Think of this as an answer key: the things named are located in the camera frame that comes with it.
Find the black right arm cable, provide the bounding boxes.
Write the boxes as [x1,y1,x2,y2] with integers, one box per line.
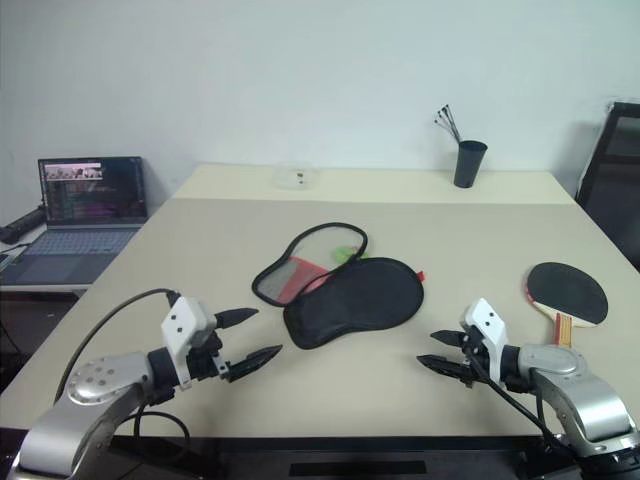
[468,358,569,454]

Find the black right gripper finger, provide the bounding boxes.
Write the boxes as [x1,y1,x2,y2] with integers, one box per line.
[430,329,469,350]
[415,353,475,383]

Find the small green tag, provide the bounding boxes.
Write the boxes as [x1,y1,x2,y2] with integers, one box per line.
[330,243,363,263]

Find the black red paddle case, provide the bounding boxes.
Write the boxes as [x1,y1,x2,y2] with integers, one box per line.
[251,221,430,352]

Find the black table tennis paddle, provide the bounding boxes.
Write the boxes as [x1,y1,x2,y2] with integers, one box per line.
[524,261,610,349]

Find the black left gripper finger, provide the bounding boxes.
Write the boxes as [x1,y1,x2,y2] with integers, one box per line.
[215,308,260,330]
[227,344,285,384]

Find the black cable tie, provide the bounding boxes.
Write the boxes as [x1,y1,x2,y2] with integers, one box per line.
[436,119,462,144]
[433,112,462,144]
[443,103,464,144]
[439,106,463,144]

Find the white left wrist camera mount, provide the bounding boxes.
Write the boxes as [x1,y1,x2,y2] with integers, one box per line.
[160,296,218,391]

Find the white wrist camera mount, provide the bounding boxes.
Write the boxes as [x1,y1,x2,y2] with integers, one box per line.
[459,297,511,389]
[160,296,218,391]

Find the black mesh office chair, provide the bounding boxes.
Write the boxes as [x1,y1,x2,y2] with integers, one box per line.
[574,100,640,275]

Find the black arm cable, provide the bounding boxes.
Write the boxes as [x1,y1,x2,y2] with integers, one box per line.
[53,287,192,454]
[468,358,569,454]

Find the open grey laptop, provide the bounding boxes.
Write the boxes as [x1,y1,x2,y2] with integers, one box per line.
[0,155,151,287]

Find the black power strip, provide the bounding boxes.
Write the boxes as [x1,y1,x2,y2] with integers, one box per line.
[0,207,44,246]

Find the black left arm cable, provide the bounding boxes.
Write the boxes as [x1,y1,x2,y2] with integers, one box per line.
[53,287,192,454]

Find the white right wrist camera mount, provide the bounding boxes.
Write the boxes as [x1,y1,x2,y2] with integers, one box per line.
[459,297,511,389]

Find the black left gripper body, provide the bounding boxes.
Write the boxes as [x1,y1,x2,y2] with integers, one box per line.
[185,312,237,385]

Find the black plastic cup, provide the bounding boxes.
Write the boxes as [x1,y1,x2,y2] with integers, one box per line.
[453,139,489,190]

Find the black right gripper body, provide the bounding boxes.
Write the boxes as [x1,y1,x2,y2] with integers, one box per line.
[457,323,495,390]

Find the black panel below table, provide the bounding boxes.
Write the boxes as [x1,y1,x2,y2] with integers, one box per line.
[107,433,589,480]

